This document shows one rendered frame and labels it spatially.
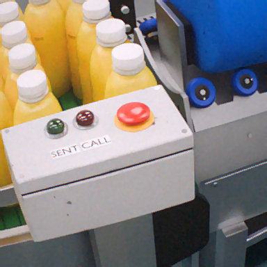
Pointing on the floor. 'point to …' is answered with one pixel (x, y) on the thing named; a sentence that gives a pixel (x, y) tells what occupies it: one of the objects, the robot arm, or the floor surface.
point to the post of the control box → (110, 245)
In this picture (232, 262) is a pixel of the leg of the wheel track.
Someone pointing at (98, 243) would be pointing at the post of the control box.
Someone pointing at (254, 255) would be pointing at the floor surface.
